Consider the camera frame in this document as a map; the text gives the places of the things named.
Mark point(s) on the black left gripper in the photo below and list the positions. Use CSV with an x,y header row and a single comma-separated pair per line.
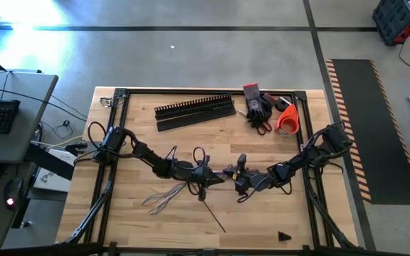
x,y
190,172

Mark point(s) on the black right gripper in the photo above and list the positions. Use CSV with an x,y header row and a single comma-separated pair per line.
x,y
253,179

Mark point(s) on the black zip tie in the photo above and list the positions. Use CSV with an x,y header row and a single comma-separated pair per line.
x,y
214,216

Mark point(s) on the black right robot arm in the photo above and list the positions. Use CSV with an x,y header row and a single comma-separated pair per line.
x,y
297,161

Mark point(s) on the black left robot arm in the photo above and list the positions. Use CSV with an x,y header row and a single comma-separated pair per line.
x,y
148,156

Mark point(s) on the grey work glove red cuff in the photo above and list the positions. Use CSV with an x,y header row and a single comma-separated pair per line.
x,y
256,106
269,97

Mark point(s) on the small black triangular piece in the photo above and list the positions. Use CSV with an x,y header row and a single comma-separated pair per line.
x,y
283,237

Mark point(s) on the black tape roll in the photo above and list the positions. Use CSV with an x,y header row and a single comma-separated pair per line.
x,y
278,105

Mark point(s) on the orange tape dispenser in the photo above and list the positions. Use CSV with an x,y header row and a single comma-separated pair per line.
x,y
292,113

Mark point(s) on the clear safety glasses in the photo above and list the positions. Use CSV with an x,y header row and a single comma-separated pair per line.
x,y
107,102

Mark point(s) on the black hazard-striped floor mat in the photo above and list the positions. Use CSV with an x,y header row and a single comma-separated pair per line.
x,y
376,135

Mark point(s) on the white printed box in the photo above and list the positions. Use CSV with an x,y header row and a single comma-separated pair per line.
x,y
52,181

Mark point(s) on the black desk support bar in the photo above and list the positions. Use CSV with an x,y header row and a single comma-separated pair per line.
x,y
48,161

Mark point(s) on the grey desk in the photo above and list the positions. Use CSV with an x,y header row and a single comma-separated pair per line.
x,y
34,117

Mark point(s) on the black computer mouse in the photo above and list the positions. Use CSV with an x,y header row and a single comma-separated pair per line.
x,y
14,193

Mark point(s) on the black and red tool case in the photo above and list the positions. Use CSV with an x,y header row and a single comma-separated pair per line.
x,y
397,21

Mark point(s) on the black aluminium rig frame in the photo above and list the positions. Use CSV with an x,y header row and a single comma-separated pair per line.
x,y
148,91

